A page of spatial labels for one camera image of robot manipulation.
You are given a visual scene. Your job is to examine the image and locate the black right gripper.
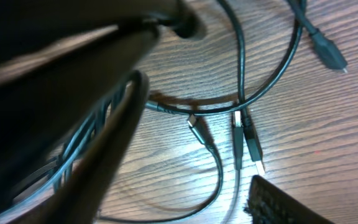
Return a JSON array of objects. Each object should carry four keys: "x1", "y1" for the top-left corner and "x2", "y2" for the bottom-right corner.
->
[{"x1": 0, "y1": 0, "x2": 204, "y2": 224}]

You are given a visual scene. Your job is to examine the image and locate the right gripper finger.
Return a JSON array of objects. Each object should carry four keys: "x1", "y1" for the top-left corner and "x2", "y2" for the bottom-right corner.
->
[{"x1": 244, "y1": 175, "x2": 333, "y2": 224}]

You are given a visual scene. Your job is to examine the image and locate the thick black USB cable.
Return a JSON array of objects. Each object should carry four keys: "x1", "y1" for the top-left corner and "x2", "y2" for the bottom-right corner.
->
[{"x1": 0, "y1": 0, "x2": 266, "y2": 218}]

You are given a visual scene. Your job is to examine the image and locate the thin black USB cable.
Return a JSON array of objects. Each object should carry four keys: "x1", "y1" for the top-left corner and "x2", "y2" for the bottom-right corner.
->
[{"x1": 98, "y1": 0, "x2": 349, "y2": 224}]

